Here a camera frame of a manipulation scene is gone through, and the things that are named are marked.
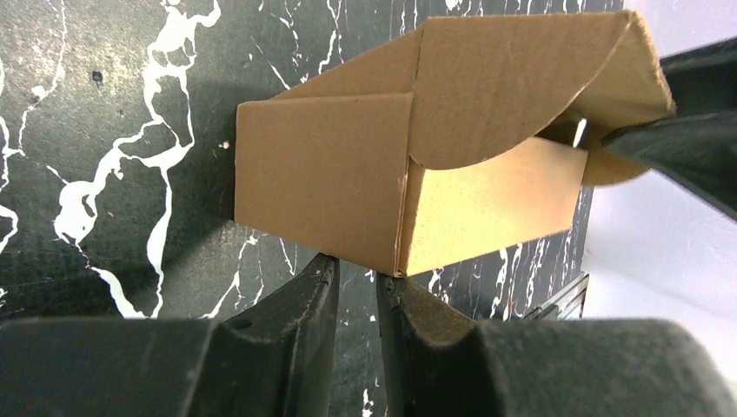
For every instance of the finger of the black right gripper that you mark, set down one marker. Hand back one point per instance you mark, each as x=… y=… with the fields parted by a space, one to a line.
x=697 y=148

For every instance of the aluminium front rail frame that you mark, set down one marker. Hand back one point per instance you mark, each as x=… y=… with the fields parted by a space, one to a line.
x=566 y=304

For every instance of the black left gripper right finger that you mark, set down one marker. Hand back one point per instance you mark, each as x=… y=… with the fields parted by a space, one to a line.
x=439 y=362

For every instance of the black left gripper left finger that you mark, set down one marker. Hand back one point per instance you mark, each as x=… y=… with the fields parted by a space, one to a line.
x=274 y=359

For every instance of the brown cardboard box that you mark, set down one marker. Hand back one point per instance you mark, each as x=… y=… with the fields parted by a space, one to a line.
x=454 y=140

